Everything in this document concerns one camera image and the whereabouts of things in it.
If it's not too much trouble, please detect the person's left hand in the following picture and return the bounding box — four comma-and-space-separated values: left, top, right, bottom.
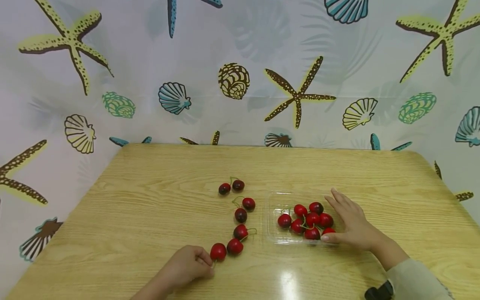
164, 245, 216, 289

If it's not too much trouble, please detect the person's right hand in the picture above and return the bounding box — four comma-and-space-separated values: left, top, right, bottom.
321, 187, 379, 252

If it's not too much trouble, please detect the single stemmed cherry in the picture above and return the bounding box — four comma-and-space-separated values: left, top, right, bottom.
210, 243, 228, 268

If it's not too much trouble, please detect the clear plastic tray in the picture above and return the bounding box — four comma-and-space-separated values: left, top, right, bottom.
265, 190, 339, 247

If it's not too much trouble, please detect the person's left forearm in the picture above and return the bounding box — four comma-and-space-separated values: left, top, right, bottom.
129, 272, 178, 300

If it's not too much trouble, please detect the person's right forearm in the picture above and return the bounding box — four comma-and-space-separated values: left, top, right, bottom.
369, 233, 455, 300

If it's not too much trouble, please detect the heap of red cherries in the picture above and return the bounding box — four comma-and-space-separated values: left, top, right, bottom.
277, 202, 337, 241

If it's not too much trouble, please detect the row of red cherries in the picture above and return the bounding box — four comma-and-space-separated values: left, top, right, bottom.
217, 177, 258, 256

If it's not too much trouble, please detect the black wrist band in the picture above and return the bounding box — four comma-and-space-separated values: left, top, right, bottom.
364, 280, 395, 300

